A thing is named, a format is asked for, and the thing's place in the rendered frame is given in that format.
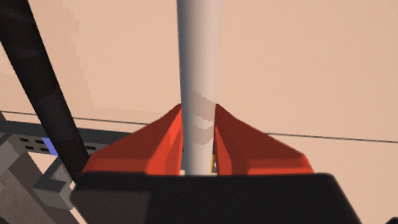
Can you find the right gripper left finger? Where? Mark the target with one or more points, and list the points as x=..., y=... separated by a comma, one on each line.
x=145, y=150

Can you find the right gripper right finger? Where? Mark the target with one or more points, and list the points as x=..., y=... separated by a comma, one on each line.
x=251, y=150

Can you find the black metal bar with green ends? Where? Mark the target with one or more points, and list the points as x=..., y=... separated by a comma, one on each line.
x=24, y=47

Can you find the grey metal bar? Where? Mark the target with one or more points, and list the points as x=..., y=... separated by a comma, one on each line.
x=199, y=31

